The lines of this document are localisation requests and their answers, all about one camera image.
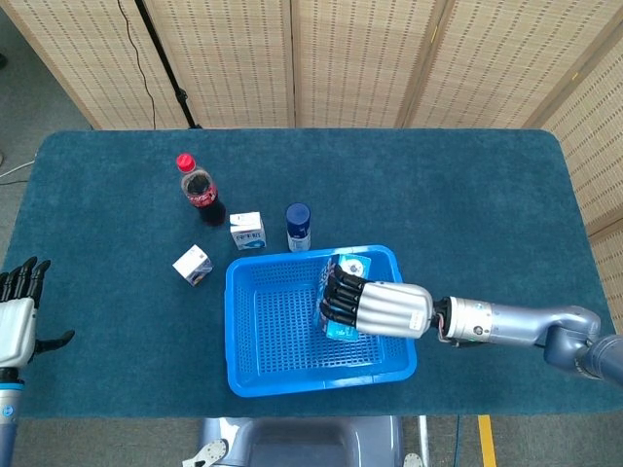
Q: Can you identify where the small white drink carton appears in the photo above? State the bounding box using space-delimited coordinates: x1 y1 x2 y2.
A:
171 243 215 288

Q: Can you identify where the cola bottle red cap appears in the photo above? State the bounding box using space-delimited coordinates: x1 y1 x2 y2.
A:
175 153 227 228

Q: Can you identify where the teal table cloth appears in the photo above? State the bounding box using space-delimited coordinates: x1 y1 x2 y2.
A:
0 127 623 420

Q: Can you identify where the right black-silver robot hand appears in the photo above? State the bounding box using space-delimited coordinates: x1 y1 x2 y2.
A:
318 262 435 340

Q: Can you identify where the white floor cable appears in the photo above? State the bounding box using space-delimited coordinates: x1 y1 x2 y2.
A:
0 160 36 187

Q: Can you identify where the bamboo folding screen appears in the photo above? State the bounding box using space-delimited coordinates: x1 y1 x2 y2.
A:
0 0 623 303

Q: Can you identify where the white-blue pure milk carton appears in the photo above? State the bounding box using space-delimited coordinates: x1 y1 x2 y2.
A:
229 211 268 252

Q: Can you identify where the yellow floor tape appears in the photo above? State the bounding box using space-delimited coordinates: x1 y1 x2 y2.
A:
477 414 497 467

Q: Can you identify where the white metal table leg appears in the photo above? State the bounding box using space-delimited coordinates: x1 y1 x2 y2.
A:
417 415 432 466

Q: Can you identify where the left black-silver robot hand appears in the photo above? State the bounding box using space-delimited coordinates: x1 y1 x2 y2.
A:
0 256 77 371

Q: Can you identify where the blue perforated plastic basket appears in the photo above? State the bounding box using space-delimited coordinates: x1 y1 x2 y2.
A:
224 244 419 399

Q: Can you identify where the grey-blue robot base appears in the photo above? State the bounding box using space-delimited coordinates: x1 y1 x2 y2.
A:
182 415 420 467

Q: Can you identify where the black tripod stand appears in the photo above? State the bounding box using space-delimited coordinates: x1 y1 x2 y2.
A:
134 0 203 129

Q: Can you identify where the dark blue bottle cap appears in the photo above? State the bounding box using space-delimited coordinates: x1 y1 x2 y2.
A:
284 202 312 253

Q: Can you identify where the thin black hanging cable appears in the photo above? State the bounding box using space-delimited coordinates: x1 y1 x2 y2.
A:
116 0 158 130

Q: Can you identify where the blue chocolate cookie box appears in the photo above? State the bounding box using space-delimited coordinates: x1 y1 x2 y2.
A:
315 252 373 341

